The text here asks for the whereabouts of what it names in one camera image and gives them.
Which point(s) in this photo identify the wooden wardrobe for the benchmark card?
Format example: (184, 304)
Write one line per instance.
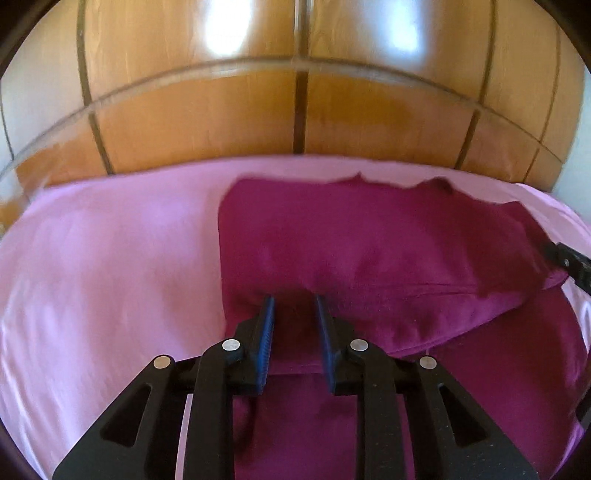
(295, 92)

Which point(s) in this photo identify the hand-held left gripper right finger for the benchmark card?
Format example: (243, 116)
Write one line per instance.
(325, 337)

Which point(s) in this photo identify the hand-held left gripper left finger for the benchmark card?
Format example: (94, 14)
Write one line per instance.
(265, 332)

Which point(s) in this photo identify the maroon pants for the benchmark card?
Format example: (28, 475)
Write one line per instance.
(378, 249)

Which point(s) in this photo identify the pink bedsheet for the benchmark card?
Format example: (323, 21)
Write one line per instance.
(115, 277)

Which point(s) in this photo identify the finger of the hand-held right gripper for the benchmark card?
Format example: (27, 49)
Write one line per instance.
(565, 258)

